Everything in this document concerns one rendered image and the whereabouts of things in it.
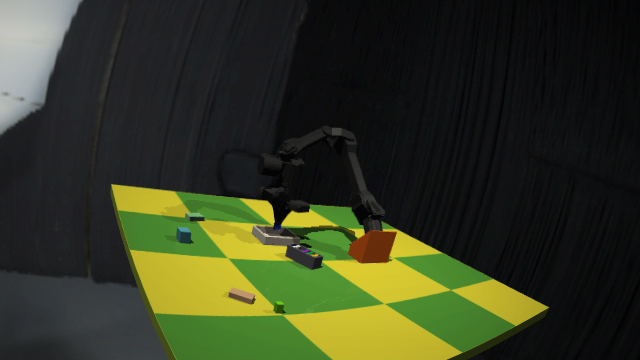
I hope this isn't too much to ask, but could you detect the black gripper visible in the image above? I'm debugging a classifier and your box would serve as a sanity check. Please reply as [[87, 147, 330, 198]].
[[258, 176, 310, 225]]

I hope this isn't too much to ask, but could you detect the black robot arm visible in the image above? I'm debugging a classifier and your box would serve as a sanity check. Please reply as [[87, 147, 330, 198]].
[[257, 126, 385, 234]]

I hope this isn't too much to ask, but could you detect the white square tray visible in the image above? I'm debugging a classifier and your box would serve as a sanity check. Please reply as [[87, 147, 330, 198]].
[[251, 225, 300, 246]]

